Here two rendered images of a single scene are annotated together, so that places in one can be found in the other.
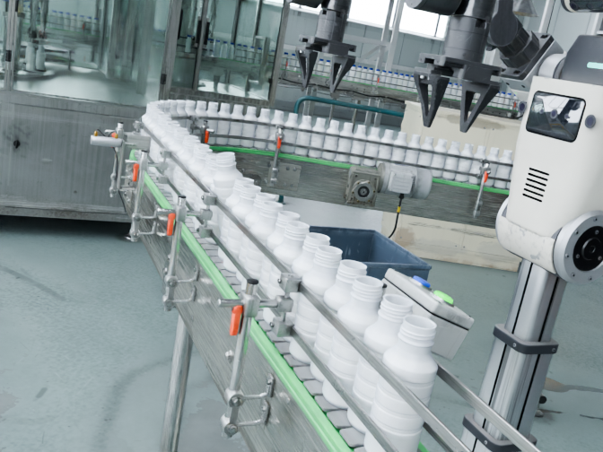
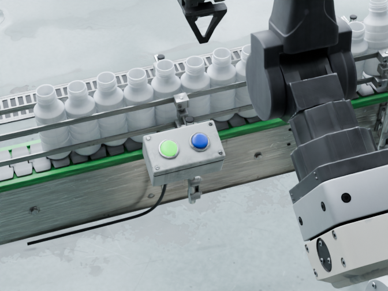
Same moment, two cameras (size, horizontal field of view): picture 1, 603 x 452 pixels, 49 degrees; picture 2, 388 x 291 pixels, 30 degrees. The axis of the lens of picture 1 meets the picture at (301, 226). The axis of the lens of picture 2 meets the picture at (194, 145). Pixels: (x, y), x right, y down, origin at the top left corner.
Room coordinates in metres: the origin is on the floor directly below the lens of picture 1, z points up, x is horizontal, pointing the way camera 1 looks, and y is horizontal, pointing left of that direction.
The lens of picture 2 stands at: (1.11, -1.15, 2.06)
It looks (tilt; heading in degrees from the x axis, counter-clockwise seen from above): 45 degrees down; 98
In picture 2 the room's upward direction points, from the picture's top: 1 degrees counter-clockwise
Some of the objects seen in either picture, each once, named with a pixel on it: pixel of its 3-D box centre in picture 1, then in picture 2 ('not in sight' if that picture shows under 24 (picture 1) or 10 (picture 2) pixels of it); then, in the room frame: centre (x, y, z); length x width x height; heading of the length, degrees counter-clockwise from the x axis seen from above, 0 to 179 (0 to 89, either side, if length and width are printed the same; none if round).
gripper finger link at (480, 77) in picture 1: (462, 99); (200, 14); (0.99, -0.20, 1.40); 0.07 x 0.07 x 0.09; 23
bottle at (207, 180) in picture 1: (213, 196); not in sight; (1.43, 0.20, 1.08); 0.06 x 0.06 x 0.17
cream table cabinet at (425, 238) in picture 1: (461, 185); not in sight; (5.54, -1.26, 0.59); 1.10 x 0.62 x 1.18; 97
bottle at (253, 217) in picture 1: (258, 239); not in sight; (1.17, 0.07, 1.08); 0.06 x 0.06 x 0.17
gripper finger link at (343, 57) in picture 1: (330, 68); not in sight; (1.39, 0.00, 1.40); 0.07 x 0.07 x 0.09; 28
